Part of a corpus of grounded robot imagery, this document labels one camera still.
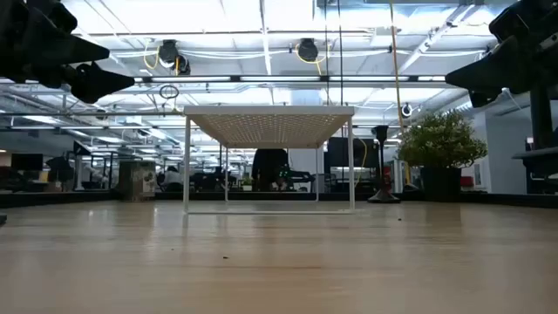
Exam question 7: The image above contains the potted green plant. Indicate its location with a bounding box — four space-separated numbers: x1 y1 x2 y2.
395 109 489 203

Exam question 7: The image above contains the large dark background screen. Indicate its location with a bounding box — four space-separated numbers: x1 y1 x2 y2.
326 136 380 170

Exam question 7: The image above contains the brown cardboard box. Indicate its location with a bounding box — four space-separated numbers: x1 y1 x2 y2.
118 160 157 202

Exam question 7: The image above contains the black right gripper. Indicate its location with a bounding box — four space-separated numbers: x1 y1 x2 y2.
445 0 558 109

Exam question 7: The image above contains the small dark background monitor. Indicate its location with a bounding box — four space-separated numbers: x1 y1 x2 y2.
10 153 44 173

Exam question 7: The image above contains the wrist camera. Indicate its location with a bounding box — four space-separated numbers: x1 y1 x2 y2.
488 3 529 43
42 0 79 34

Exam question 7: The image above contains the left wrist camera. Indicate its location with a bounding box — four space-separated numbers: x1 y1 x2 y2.
42 0 79 34

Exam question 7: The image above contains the black hanging cable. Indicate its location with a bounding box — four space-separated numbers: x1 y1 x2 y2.
338 0 344 184

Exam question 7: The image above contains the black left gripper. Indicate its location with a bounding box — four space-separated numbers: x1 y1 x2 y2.
0 0 135 105

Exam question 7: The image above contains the grey equipment cart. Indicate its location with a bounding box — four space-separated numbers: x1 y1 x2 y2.
512 147 558 195

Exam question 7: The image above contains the person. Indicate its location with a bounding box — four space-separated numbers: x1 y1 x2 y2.
251 147 289 193
161 165 185 193

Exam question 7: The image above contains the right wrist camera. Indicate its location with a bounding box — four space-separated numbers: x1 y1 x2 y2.
488 3 529 43

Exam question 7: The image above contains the white perforated metal shelf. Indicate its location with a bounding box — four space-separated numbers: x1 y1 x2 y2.
182 105 357 215

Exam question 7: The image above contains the yellow hanging power cable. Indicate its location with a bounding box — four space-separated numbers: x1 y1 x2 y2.
389 0 413 187

